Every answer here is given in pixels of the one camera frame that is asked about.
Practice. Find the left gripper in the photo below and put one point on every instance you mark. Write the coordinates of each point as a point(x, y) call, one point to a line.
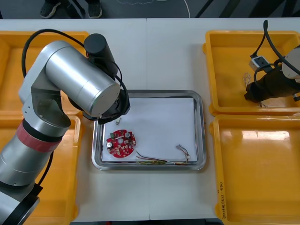
point(125, 106)

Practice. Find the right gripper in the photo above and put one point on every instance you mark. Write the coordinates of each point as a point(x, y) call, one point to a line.
point(260, 89)

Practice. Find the silver-grey and black left arm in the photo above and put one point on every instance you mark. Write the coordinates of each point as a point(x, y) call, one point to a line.
point(70, 70)

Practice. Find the yellow-orange plastic bin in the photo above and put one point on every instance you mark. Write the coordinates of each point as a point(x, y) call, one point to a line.
point(257, 175)
point(229, 70)
point(14, 77)
point(63, 182)

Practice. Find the white sheet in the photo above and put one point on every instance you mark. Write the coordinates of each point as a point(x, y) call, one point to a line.
point(159, 122)

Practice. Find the round red circuit board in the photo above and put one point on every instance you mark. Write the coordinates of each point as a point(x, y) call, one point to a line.
point(122, 144)

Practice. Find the steel tray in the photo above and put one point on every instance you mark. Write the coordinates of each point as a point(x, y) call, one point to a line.
point(202, 131)

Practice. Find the person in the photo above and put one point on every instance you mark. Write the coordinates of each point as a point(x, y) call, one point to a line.
point(49, 10)

